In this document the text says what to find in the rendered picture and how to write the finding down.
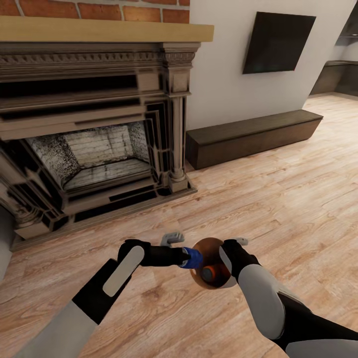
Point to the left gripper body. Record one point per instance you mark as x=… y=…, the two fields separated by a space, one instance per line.
x=169 y=256

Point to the wall mounted tv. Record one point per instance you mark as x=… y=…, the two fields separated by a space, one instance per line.
x=277 y=42

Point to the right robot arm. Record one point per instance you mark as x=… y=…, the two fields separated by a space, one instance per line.
x=280 y=315

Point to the wood fireplace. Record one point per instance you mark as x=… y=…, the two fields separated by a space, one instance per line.
x=90 y=132

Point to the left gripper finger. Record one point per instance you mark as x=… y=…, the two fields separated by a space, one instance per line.
x=185 y=256

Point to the trash can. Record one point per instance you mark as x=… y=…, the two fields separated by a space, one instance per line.
x=209 y=248

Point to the countertop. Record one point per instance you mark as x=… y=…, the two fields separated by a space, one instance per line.
x=50 y=29

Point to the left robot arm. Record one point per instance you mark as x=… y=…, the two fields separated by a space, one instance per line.
x=68 y=333

